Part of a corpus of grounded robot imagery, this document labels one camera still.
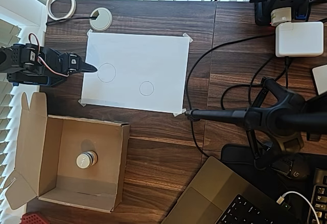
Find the white square power adapter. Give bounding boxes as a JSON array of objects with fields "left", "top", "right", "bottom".
[{"left": 275, "top": 21, "right": 324, "bottom": 58}]

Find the small silver cylindrical tin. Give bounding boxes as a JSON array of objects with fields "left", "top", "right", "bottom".
[{"left": 76, "top": 151, "right": 99, "bottom": 170}]

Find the open cardboard box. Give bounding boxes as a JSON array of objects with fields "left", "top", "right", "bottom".
[{"left": 4, "top": 92, "right": 131, "bottom": 214}]

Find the black tripod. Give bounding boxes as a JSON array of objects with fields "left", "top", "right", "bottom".
[{"left": 184, "top": 77, "right": 327, "bottom": 170}]

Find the black charger cable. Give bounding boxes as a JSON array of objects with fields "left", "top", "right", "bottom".
[{"left": 221, "top": 56, "right": 291, "bottom": 111}]

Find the thin black grommet cable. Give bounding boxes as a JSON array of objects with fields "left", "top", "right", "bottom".
[{"left": 45, "top": 15, "right": 99, "bottom": 26}]

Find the grey laptop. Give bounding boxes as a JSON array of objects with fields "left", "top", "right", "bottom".
[{"left": 160, "top": 156, "right": 307, "bottom": 224}]

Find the white desk cable grommet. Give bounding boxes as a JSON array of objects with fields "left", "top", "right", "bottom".
[{"left": 89, "top": 8, "right": 113, "bottom": 32}]

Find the black computer mouse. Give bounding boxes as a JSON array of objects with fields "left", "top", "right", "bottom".
[{"left": 272, "top": 155, "right": 311, "bottom": 181}]

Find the red leader robot arm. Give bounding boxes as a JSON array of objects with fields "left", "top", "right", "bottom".
[{"left": 20, "top": 211, "right": 49, "bottom": 224}]

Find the long black cable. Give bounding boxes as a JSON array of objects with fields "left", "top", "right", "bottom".
[{"left": 184, "top": 34, "right": 277, "bottom": 158}]

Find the masking tape roll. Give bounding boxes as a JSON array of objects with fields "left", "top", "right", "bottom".
[{"left": 46, "top": 0, "right": 77, "bottom": 20}]

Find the black keyboard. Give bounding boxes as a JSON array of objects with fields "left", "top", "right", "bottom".
[{"left": 310, "top": 167, "right": 327, "bottom": 224}]

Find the blue plug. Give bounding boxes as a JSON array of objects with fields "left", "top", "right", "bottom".
[{"left": 291, "top": 4, "right": 309, "bottom": 21}]

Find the black mouse pad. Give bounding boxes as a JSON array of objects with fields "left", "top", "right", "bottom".
[{"left": 221, "top": 143, "right": 327, "bottom": 202}]

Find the small white plug adapter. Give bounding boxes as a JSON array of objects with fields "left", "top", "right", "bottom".
[{"left": 270, "top": 7, "right": 292, "bottom": 27}]

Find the white paper sheet with circles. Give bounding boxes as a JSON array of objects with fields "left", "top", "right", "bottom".
[{"left": 81, "top": 31, "right": 190, "bottom": 114}]

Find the white flat device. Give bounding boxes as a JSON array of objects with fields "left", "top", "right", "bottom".
[{"left": 311, "top": 65, "right": 327, "bottom": 95}]

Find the white USB cable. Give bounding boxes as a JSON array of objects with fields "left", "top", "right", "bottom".
[{"left": 277, "top": 190, "right": 321, "bottom": 224}]

